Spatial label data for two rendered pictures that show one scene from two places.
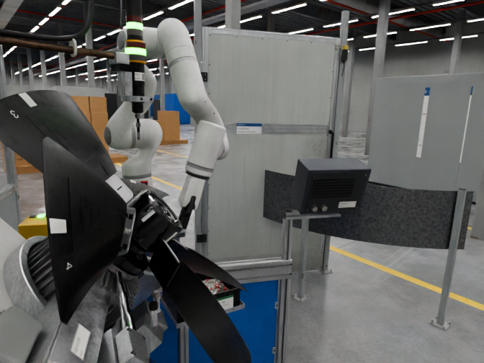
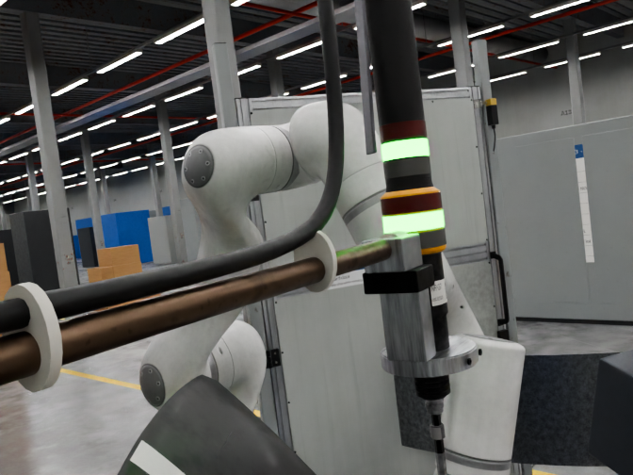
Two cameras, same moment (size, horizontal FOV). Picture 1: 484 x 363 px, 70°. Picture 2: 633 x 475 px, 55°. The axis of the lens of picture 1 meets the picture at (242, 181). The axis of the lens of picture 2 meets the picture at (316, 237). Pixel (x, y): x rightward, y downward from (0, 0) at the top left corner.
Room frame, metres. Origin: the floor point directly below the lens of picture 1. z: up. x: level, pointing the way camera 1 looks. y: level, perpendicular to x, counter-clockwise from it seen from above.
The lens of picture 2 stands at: (0.36, 0.36, 1.57)
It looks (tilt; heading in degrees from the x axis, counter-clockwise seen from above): 3 degrees down; 353
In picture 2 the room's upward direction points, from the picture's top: 7 degrees counter-clockwise
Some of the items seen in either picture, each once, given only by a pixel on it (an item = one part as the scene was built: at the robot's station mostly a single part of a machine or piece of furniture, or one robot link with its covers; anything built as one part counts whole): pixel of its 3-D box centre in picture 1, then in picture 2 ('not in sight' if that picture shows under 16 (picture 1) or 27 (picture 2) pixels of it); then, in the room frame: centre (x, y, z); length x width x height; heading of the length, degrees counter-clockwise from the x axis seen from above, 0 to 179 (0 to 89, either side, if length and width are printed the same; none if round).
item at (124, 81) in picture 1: (132, 78); (416, 300); (0.78, 0.25, 1.50); 0.09 x 0.07 x 0.10; 140
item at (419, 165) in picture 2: (135, 33); (407, 168); (0.79, 0.24, 1.59); 0.03 x 0.03 x 0.01
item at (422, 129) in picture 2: (134, 20); (402, 132); (0.79, 0.24, 1.62); 0.03 x 0.03 x 0.01
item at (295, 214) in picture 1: (312, 213); not in sight; (1.30, -0.28, 1.04); 0.24 x 0.03 x 0.03; 105
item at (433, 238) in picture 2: (135, 58); (414, 238); (0.79, 0.24, 1.54); 0.04 x 0.04 x 0.01
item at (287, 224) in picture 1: (287, 235); not in sight; (1.28, -0.18, 0.96); 0.03 x 0.03 x 0.20; 15
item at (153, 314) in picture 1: (153, 315); not in sight; (0.68, 0.19, 0.99); 0.02 x 0.02 x 0.06
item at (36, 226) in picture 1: (52, 233); not in sight; (1.06, 0.62, 1.02); 0.16 x 0.10 x 0.11; 105
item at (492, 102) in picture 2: (340, 60); (487, 124); (2.89, -0.76, 1.82); 0.09 x 0.04 x 0.23; 105
